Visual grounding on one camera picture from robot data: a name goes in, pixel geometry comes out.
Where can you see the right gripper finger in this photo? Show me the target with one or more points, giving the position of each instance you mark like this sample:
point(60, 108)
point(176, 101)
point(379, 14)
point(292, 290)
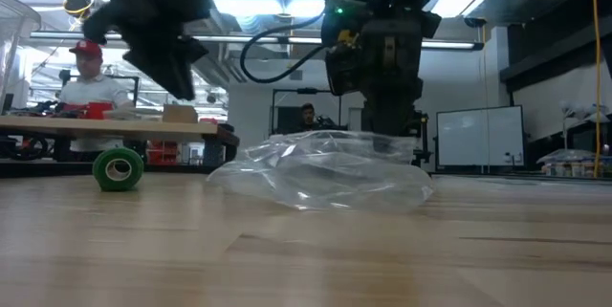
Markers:
point(389, 116)

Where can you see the clear plastic zip bag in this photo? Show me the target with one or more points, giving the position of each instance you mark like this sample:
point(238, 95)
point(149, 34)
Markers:
point(325, 173)

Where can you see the white whiteboard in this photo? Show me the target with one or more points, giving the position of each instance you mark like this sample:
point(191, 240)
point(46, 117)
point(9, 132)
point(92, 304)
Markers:
point(478, 135)

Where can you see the brown cardboard box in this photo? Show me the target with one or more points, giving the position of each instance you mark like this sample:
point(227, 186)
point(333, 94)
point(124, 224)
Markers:
point(179, 113)

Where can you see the black aluminium table frame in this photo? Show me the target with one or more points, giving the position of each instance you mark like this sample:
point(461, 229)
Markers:
point(181, 169)

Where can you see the clear bag of bottles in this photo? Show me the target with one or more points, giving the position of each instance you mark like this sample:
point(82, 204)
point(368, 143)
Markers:
point(574, 161)

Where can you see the long ceiling light bar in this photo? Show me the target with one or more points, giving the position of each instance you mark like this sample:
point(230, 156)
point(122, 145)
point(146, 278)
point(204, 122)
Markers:
point(454, 45)

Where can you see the black equipment stand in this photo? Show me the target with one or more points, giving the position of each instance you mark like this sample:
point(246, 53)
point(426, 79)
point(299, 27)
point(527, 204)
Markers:
point(423, 139)

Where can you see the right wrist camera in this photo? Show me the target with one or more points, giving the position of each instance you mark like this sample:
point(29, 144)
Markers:
point(344, 68)

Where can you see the white lamps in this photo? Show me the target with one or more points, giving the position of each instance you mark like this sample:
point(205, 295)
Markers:
point(583, 111)

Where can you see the red bin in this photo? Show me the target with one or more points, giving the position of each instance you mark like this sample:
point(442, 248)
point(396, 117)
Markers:
point(91, 111)

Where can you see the green elastic bandage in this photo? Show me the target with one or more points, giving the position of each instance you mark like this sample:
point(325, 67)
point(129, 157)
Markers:
point(102, 170)

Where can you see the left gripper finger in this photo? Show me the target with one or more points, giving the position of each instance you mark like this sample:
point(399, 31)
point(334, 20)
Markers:
point(177, 70)

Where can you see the person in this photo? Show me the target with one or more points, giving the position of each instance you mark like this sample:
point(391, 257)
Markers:
point(93, 89)
point(308, 116)

